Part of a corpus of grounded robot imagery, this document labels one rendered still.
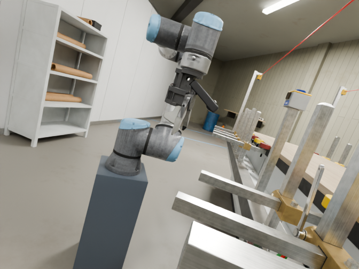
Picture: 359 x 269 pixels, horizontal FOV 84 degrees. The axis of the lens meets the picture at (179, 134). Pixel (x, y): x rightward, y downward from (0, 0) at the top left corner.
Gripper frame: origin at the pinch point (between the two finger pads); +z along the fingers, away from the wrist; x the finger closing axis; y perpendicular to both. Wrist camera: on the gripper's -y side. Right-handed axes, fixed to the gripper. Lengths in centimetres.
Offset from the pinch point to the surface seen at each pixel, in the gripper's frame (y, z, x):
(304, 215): -34.4, 3.8, 19.4
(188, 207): -11.3, 8.9, 26.2
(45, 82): 180, 18, -115
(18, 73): 218, 19, -115
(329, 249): -38.4, 6.7, 23.9
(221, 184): -18.4, 10.8, 0.9
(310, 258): -35.4, 9.2, 25.3
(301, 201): -58, 17, -35
